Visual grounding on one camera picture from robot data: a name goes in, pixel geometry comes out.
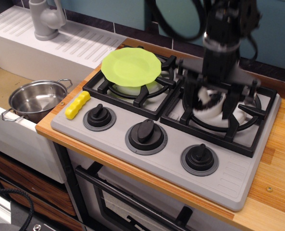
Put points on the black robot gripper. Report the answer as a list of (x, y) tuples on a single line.
[(221, 71)]

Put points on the white toy mushroom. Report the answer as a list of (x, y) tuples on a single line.
[(210, 103)]

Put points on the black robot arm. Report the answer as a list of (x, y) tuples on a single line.
[(226, 27)]

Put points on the green plastic plate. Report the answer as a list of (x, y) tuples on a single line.
[(131, 67)]

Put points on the stainless steel pot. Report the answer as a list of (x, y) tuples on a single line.
[(33, 101)]

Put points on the white toy sink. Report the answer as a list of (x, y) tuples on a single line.
[(70, 57)]

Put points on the black left burner grate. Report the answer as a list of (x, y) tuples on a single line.
[(150, 105)]

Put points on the black burner grate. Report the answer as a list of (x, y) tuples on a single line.
[(240, 138), (150, 105)]

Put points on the black right burner grate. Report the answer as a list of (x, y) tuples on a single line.
[(240, 138)]

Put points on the black right stove knob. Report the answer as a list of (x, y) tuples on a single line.
[(199, 160)]

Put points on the black stove knob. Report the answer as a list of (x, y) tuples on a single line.
[(146, 138), (199, 160), (99, 118)]

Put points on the grey toy stove top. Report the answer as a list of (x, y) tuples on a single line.
[(228, 185)]

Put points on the black middle stove knob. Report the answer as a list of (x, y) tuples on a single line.
[(146, 138)]

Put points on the black left stove knob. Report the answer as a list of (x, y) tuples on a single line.
[(99, 118)]

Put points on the grey toy faucet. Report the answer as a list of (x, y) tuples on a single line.
[(46, 21)]

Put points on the wooden drawer front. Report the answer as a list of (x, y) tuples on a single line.
[(51, 199)]

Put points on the black oven door handle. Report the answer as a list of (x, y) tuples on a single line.
[(130, 200)]

